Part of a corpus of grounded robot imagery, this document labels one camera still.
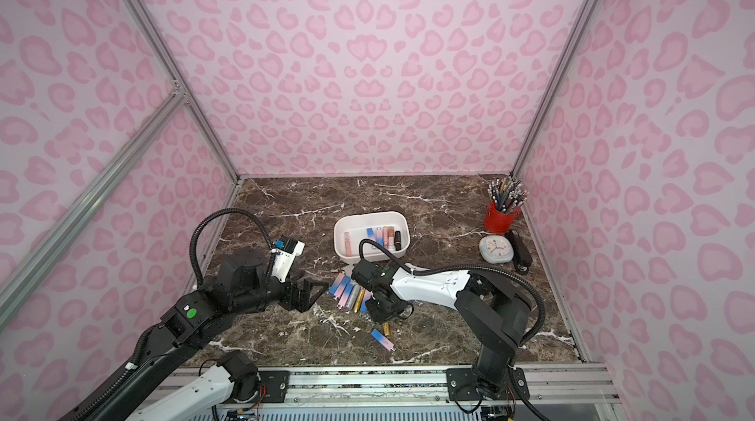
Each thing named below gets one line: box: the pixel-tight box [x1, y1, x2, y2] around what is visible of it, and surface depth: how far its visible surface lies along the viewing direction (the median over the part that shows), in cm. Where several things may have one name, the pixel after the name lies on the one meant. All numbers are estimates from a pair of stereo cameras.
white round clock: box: [478, 235, 515, 264], surface depth 97 cm
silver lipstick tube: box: [346, 280, 360, 310], surface depth 88 cm
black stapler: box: [505, 229, 533, 275], surface depth 97 cm
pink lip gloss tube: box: [344, 232, 352, 257], surface depth 102 cm
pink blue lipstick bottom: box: [370, 328, 397, 353], surface depth 82 cm
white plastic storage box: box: [333, 211, 411, 262], surface depth 103 cm
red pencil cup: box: [483, 198, 522, 236], surface depth 100 cm
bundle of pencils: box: [487, 172, 530, 214], surface depth 94 cm
